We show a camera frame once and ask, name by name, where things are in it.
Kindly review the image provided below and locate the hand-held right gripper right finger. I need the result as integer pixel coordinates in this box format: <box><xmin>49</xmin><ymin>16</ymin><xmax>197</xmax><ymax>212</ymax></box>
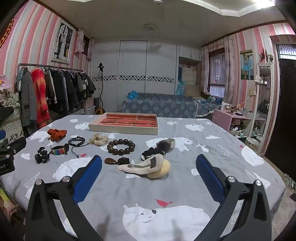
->
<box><xmin>195</xmin><ymin>154</ymin><xmax>272</xmax><ymax>241</ymax></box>

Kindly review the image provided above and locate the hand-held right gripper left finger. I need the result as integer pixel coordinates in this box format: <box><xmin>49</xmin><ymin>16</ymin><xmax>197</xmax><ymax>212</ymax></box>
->
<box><xmin>25</xmin><ymin>155</ymin><xmax>103</xmax><ymax>241</ymax></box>

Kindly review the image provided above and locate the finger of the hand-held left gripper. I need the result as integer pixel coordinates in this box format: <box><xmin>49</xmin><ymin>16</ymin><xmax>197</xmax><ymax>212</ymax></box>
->
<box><xmin>5</xmin><ymin>137</ymin><xmax>27</xmax><ymax>155</ymax></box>

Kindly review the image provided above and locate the black claw clip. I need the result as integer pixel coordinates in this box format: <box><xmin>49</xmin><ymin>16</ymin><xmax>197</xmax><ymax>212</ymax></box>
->
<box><xmin>34</xmin><ymin>147</ymin><xmax>50</xmax><ymax>164</ymax></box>

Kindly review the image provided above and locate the black cord bracelet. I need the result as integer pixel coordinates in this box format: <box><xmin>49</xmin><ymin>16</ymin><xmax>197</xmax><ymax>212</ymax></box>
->
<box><xmin>68</xmin><ymin>137</ymin><xmax>90</xmax><ymax>158</ymax></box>

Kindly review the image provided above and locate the rainbow woven bracelet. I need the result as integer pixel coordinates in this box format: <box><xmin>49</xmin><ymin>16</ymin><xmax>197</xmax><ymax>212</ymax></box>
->
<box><xmin>50</xmin><ymin>143</ymin><xmax>70</xmax><ymax>155</ymax></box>

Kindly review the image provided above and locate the yellow round puff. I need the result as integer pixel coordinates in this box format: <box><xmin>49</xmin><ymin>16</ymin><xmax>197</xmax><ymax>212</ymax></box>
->
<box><xmin>147</xmin><ymin>159</ymin><xmax>171</xmax><ymax>179</ymax></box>

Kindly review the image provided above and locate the cream fabric hair clip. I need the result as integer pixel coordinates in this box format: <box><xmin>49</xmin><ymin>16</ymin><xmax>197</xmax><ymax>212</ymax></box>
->
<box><xmin>116</xmin><ymin>154</ymin><xmax>164</xmax><ymax>174</ymax></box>

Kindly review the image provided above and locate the black scrunchie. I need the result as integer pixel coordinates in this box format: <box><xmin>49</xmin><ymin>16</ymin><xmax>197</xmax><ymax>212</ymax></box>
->
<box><xmin>141</xmin><ymin>147</ymin><xmax>166</xmax><ymax>162</ymax></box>

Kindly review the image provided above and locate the brick-pattern jewelry tray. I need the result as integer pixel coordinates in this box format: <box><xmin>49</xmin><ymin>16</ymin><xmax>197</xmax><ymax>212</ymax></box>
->
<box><xmin>89</xmin><ymin>113</ymin><xmax>159</xmax><ymax>135</ymax></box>

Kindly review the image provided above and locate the cream scrunchie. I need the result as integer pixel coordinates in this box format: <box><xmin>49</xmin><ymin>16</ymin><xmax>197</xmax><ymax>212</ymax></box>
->
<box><xmin>89</xmin><ymin>133</ymin><xmax>109</xmax><ymax>146</ymax></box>

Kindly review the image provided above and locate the orange scrunchie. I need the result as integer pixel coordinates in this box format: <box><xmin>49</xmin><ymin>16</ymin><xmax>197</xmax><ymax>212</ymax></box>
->
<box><xmin>47</xmin><ymin>128</ymin><xmax>68</xmax><ymax>142</ymax></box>

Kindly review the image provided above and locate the orange red coat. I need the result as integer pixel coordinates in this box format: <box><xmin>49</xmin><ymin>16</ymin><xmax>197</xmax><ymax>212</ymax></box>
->
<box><xmin>31</xmin><ymin>68</ymin><xmax>52</xmax><ymax>129</ymax></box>

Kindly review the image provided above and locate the white round stool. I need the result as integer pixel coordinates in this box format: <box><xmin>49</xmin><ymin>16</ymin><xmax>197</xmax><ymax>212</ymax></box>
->
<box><xmin>245</xmin><ymin>136</ymin><xmax>262</xmax><ymax>151</ymax></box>

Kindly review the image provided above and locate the pink nightstand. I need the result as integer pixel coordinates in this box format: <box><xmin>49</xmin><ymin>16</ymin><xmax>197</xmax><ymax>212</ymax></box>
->
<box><xmin>212</xmin><ymin>108</ymin><xmax>253</xmax><ymax>134</ymax></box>

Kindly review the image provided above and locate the pink white storage box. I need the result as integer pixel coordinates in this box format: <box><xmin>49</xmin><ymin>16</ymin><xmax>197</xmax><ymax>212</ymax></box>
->
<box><xmin>83</xmin><ymin>97</ymin><xmax>96</xmax><ymax>115</ymax></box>

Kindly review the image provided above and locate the clothes rack with hanging clothes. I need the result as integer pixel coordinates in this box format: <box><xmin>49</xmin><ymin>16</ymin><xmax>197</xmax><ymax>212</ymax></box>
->
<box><xmin>16</xmin><ymin>62</ymin><xmax>97</xmax><ymax>130</ymax></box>

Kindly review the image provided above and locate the black garment steamer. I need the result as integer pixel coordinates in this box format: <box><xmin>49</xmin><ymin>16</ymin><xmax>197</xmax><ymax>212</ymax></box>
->
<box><xmin>95</xmin><ymin>62</ymin><xmax>106</xmax><ymax>115</ymax></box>

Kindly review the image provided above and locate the bed with blue patterned cover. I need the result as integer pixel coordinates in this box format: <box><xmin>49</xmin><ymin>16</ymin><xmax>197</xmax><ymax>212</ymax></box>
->
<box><xmin>120</xmin><ymin>92</ymin><xmax>223</xmax><ymax>119</ymax></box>

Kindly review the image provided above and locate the white framed standing mirror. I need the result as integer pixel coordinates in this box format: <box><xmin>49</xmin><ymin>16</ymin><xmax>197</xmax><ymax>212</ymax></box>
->
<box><xmin>248</xmin><ymin>63</ymin><xmax>275</xmax><ymax>155</ymax></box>

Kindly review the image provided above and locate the window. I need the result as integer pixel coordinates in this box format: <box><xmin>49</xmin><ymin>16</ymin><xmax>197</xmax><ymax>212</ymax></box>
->
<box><xmin>208</xmin><ymin>52</ymin><xmax>227</xmax><ymax>98</ymax></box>

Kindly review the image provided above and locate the dark wooden door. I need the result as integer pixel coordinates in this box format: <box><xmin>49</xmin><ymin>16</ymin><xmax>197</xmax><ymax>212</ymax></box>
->
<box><xmin>265</xmin><ymin>36</ymin><xmax>296</xmax><ymax>172</ymax></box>

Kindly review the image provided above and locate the beige stacked box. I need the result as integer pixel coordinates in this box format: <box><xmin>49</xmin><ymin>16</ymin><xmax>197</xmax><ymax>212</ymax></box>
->
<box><xmin>182</xmin><ymin>66</ymin><xmax>198</xmax><ymax>86</ymax></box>

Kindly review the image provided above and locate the pink floral curtain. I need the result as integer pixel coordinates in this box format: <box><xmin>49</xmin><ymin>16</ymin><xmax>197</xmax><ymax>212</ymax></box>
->
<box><xmin>223</xmin><ymin>36</ymin><xmax>241</xmax><ymax>105</ymax></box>
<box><xmin>201</xmin><ymin>45</ymin><xmax>211</xmax><ymax>94</ymax></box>

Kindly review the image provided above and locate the white wardrobe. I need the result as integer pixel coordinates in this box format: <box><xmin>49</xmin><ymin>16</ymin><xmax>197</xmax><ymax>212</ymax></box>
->
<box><xmin>91</xmin><ymin>39</ymin><xmax>202</xmax><ymax>96</ymax></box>

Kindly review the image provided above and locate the wooden bead bracelet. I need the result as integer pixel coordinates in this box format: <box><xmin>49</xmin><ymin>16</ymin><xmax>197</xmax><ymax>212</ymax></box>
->
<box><xmin>107</xmin><ymin>138</ymin><xmax>136</xmax><ymax>156</ymax></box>

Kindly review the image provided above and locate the dark watch with grey strap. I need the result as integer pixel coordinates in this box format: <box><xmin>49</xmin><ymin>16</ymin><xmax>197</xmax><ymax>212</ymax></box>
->
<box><xmin>156</xmin><ymin>138</ymin><xmax>176</xmax><ymax>151</ymax></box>

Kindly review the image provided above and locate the silhouette wall poster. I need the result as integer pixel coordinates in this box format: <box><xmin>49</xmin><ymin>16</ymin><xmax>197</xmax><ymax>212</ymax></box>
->
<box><xmin>52</xmin><ymin>19</ymin><xmax>74</xmax><ymax>63</ymax></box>

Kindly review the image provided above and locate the couple wall poster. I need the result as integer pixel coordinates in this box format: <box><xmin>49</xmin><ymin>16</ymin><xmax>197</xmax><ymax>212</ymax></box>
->
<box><xmin>240</xmin><ymin>49</ymin><xmax>254</xmax><ymax>80</ymax></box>

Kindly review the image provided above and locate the red flower wall decoration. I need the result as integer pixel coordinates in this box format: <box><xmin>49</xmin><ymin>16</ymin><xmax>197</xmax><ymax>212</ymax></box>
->
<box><xmin>260</xmin><ymin>47</ymin><xmax>274</xmax><ymax>63</ymax></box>

